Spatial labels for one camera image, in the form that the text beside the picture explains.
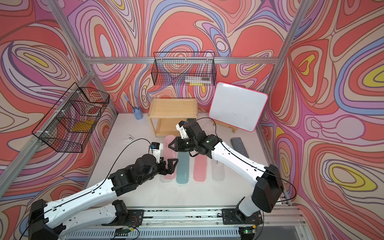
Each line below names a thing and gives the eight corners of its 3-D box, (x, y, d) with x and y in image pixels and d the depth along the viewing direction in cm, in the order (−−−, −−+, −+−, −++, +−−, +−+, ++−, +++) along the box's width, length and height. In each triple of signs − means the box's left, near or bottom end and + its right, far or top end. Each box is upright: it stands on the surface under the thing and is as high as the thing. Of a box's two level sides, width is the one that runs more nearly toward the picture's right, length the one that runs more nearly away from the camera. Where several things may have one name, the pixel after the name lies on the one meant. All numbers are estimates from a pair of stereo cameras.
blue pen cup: (136, 119, 118) (132, 111, 111) (137, 116, 121) (134, 108, 114) (142, 119, 118) (138, 111, 111) (143, 116, 121) (140, 108, 114)
